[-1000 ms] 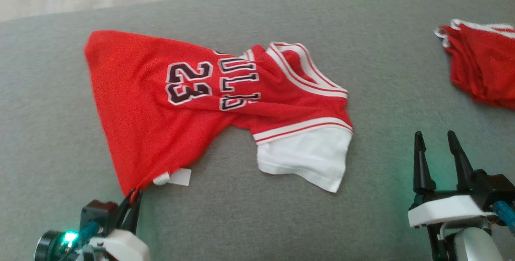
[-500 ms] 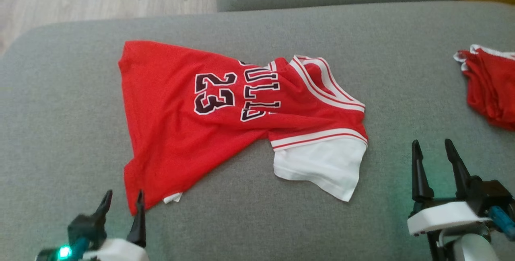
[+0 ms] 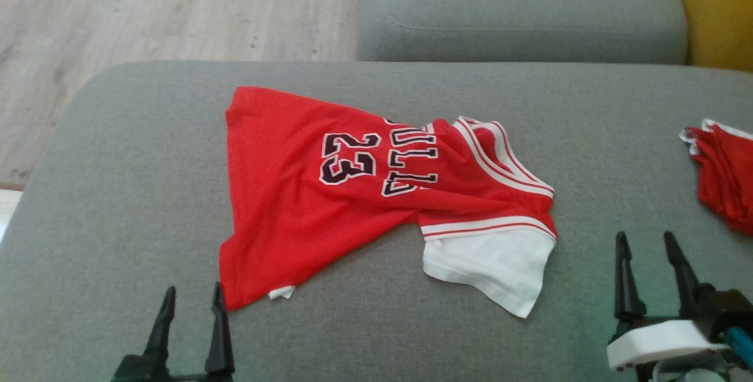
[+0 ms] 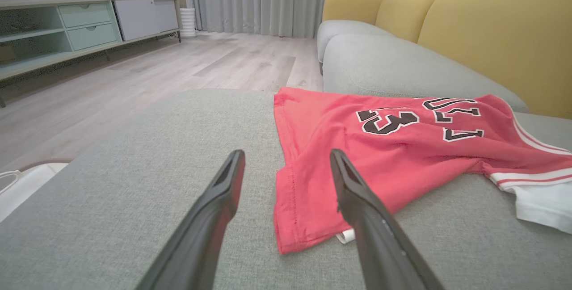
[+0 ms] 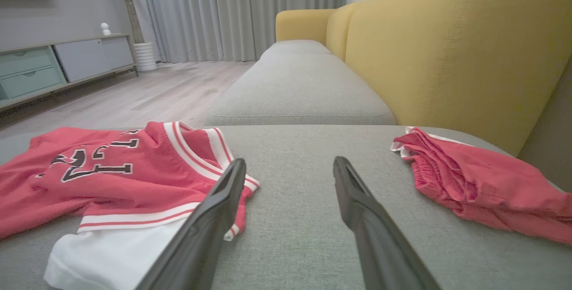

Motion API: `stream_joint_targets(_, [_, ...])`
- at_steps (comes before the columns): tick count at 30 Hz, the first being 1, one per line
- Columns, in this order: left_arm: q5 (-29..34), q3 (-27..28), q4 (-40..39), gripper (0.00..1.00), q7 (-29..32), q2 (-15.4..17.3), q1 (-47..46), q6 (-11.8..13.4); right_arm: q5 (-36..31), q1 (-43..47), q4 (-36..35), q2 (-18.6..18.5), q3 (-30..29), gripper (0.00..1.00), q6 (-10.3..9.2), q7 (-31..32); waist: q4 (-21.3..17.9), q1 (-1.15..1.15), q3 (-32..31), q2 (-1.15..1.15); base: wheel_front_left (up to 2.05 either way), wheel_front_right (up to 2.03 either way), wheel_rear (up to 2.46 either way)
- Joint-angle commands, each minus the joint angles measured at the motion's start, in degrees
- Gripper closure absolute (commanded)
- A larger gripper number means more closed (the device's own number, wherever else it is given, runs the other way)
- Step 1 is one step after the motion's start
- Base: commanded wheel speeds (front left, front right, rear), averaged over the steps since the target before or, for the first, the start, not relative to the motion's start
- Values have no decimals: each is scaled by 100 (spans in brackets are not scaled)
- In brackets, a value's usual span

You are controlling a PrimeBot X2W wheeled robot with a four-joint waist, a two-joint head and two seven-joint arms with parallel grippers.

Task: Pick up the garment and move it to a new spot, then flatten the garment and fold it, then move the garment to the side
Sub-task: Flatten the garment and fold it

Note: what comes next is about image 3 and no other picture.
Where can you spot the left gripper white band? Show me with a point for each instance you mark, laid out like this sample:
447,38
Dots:
141,370

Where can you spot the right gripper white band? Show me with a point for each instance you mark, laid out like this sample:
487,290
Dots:
659,341

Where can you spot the red shorts white trim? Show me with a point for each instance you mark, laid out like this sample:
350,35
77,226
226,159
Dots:
726,176

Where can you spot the red jersey number 23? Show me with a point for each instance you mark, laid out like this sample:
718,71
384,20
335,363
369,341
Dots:
294,205

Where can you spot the large grey sofa seat cushion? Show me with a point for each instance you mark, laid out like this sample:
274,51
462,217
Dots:
147,164

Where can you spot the yellow cushion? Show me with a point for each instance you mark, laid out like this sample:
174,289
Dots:
717,11

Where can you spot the small grey sofa cushion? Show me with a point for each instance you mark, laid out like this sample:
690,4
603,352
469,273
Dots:
517,5

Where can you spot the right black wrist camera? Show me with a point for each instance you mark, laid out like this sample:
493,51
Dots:
726,308

